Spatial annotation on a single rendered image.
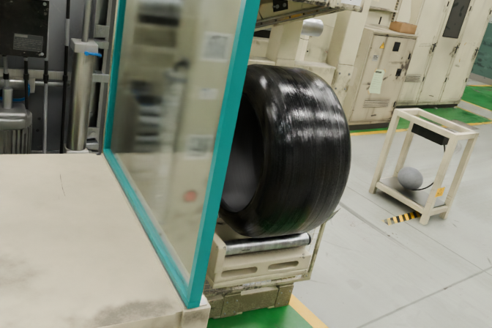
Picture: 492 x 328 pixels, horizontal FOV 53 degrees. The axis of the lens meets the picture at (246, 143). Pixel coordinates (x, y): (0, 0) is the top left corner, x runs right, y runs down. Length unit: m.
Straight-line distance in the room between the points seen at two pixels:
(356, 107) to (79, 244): 5.52
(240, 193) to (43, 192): 0.97
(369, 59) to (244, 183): 4.38
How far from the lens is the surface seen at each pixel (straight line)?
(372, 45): 6.05
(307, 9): 1.94
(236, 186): 1.85
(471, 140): 4.42
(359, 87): 6.13
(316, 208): 1.50
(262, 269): 1.65
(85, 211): 0.96
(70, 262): 0.82
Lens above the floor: 1.75
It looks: 20 degrees down
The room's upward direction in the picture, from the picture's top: 12 degrees clockwise
